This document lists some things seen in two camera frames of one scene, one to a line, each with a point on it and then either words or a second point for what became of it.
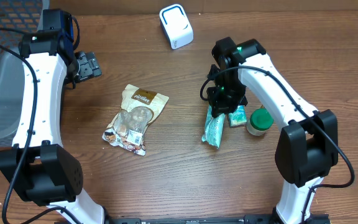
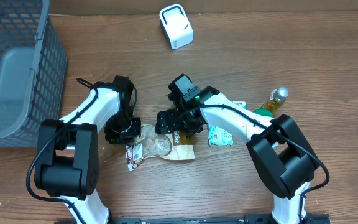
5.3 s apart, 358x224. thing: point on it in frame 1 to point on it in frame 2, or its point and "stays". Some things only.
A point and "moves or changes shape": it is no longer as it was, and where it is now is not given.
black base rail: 252,219 stays
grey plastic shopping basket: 2,73 stays
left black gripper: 89,66 to 127,137
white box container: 178,27 stays
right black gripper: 221,107 to 178,126
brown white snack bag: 139,108 moves or changes shape
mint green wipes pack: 214,128 moves or changes shape
